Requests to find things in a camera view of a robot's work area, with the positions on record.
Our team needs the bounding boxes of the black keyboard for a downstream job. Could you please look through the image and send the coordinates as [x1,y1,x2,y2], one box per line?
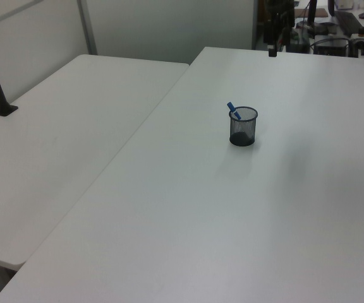
[334,10,363,37]

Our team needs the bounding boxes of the white device with black knob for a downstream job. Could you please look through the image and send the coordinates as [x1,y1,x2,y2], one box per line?
[348,27,364,50]

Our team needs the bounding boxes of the black mesh pen cup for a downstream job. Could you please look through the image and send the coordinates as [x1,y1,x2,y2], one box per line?
[228,106,259,147]

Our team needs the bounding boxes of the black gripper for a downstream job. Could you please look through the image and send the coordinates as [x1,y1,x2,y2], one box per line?
[263,0,296,58]

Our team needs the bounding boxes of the grey metal partition post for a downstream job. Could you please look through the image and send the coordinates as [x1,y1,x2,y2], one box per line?
[76,0,99,56]

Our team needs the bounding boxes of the blue capped marker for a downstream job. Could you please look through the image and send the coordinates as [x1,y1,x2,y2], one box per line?
[226,101,242,121]

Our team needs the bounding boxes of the black monitor stand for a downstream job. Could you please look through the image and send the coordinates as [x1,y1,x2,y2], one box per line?
[295,0,338,36]

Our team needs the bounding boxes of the white side table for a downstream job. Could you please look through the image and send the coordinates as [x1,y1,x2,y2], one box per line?
[0,54,191,271]

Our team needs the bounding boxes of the black electronics box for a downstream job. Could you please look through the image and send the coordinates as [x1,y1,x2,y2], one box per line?
[313,33,351,57]

